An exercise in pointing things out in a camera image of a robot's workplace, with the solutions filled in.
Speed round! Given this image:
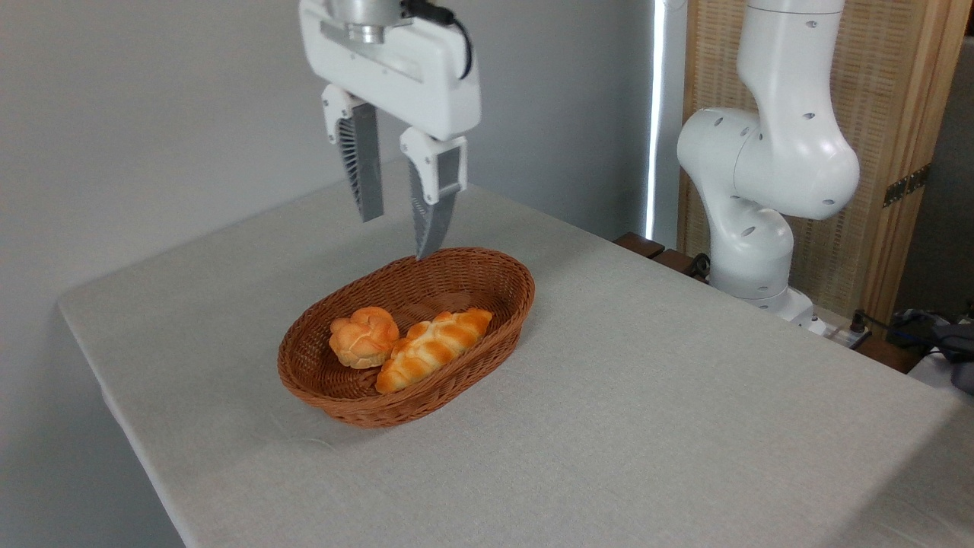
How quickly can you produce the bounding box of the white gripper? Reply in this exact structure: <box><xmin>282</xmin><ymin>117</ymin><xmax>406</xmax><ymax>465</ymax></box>
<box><xmin>298</xmin><ymin>0</ymin><xmax>482</xmax><ymax>261</ymax></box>

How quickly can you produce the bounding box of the dark grey device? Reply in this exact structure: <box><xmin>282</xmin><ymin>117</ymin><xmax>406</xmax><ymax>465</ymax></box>
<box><xmin>932</xmin><ymin>323</ymin><xmax>974</xmax><ymax>395</ymax></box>

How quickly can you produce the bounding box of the round golden bread bun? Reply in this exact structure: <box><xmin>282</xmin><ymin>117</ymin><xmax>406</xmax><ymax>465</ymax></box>
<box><xmin>329</xmin><ymin>307</ymin><xmax>400</xmax><ymax>370</ymax></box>

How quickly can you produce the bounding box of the brown wicker oval basket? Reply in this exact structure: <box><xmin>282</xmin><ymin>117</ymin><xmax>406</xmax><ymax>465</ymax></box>
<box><xmin>277</xmin><ymin>247</ymin><xmax>535</xmax><ymax>428</ymax></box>

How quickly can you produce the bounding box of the grey tablecloth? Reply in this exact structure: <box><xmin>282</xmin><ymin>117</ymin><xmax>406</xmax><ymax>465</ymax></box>
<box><xmin>57</xmin><ymin>160</ymin><xmax>974</xmax><ymax>548</ymax></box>

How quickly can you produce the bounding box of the black blue cable bundle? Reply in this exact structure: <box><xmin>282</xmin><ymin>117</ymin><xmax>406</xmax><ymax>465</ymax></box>
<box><xmin>852</xmin><ymin>308</ymin><xmax>948</xmax><ymax>352</ymax></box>

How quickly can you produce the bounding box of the wooden rattan folding screen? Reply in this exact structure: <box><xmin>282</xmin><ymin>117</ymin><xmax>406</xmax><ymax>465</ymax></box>
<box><xmin>677</xmin><ymin>0</ymin><xmax>973</xmax><ymax>324</ymax></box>

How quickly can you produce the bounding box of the metal screen hinge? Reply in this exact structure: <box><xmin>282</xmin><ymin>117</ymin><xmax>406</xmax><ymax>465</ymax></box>
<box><xmin>883</xmin><ymin>164</ymin><xmax>931</xmax><ymax>208</ymax></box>

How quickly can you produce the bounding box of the long braided bread loaf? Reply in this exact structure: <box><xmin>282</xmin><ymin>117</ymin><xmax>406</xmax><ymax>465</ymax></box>
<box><xmin>375</xmin><ymin>307</ymin><xmax>494</xmax><ymax>395</ymax></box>

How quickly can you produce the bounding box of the dark brown wooden block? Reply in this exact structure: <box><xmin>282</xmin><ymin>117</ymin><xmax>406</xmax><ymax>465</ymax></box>
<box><xmin>613</xmin><ymin>232</ymin><xmax>667</xmax><ymax>260</ymax></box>
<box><xmin>653</xmin><ymin>249</ymin><xmax>697</xmax><ymax>276</ymax></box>

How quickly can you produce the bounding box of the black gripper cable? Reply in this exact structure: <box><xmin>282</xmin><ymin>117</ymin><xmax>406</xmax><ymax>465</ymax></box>
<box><xmin>401</xmin><ymin>0</ymin><xmax>474</xmax><ymax>81</ymax></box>

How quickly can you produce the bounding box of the white power strip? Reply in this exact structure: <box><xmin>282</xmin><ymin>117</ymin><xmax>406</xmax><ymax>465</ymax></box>
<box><xmin>818</xmin><ymin>318</ymin><xmax>873</xmax><ymax>351</ymax></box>

